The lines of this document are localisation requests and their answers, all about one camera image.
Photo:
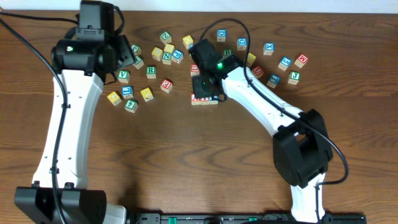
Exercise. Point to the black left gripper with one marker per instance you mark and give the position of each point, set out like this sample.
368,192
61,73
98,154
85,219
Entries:
126,55

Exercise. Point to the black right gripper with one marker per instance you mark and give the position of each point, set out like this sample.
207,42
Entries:
198,90

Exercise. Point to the red I block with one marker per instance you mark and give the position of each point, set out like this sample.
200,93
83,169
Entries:
204,101

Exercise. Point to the blue 2 block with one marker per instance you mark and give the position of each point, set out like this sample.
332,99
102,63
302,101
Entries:
213,100

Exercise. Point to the red A block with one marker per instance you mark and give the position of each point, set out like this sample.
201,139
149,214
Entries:
194,100

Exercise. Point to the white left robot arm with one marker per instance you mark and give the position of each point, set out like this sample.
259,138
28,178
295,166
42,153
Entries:
80,62

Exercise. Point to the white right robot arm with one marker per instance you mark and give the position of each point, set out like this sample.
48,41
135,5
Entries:
301,152

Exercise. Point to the green J block left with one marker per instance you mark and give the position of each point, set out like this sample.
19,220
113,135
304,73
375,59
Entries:
136,49

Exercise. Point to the green j block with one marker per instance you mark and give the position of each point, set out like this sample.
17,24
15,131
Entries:
294,77
136,49

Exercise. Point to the red U block left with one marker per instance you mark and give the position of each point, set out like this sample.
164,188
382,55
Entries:
194,70

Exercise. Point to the red u block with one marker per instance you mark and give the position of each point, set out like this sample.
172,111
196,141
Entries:
194,70
257,71

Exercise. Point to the green 7 block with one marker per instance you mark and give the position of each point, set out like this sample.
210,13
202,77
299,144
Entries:
138,62

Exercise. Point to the green V block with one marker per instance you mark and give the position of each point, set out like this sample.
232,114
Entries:
124,76

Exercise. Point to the green R block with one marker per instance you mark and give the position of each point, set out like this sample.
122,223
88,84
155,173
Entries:
151,72

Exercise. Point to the yellow C block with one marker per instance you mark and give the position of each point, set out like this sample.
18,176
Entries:
157,54

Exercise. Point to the green B block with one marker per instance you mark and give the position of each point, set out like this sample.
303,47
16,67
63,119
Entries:
227,52

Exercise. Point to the blue T block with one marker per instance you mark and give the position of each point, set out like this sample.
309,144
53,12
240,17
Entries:
127,92

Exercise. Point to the blue P block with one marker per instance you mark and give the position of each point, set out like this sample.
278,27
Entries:
177,56

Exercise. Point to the red E block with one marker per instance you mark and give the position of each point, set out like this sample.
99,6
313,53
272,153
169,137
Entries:
166,85

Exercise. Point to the yellow G block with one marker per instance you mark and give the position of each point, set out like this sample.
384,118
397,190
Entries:
114,98

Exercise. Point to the green N block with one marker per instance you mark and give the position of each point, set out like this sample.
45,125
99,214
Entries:
167,58

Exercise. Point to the yellow K block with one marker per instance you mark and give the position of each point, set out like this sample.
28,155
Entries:
147,94

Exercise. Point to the green Z block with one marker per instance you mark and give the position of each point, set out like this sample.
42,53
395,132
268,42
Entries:
165,37

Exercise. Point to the yellow S block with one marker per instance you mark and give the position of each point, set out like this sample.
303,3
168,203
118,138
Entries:
169,48

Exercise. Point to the yellow O block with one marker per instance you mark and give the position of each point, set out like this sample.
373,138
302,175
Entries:
188,41

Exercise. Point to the blue D block far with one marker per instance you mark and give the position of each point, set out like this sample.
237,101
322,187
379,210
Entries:
221,35

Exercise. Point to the blue d block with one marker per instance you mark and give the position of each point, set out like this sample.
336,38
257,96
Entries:
221,35
242,44

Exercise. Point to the red U block right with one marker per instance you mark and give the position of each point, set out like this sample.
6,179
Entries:
257,71

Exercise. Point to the green 4 block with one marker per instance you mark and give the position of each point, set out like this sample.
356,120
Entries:
131,106

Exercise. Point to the blue D block near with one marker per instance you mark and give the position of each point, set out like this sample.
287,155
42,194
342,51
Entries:
242,44

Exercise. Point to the blue I block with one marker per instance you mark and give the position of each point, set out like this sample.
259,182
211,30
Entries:
273,81

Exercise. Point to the blue X block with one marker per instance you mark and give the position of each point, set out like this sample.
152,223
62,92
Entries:
268,48

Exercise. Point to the green J block right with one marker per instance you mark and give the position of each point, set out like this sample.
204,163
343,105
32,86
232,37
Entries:
294,77

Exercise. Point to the red M block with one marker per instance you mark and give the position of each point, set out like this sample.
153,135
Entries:
301,60

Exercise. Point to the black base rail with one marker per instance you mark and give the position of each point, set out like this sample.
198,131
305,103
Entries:
156,218

